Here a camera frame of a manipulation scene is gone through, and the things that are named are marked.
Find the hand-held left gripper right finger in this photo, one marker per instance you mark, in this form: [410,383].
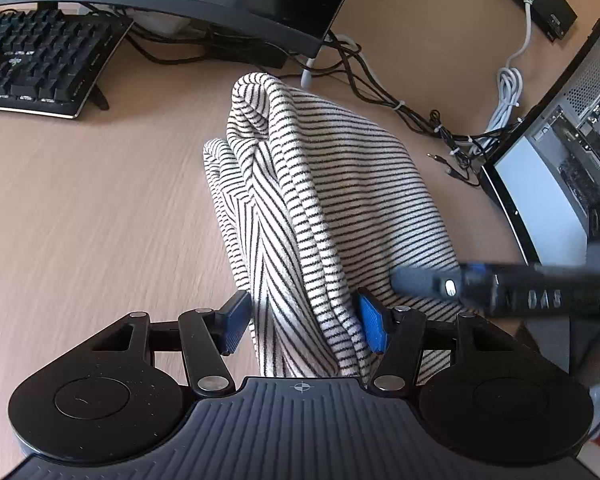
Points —
[372,325]

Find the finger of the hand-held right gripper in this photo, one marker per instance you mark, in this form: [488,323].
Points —
[430,285]

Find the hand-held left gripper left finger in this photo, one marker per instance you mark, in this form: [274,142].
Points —
[237,320]

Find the striped knit garment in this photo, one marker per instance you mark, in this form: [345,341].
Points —
[350,185]

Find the white computer case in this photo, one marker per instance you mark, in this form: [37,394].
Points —
[555,160]

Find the black keyboard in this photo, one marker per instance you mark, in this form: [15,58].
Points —
[35,60]

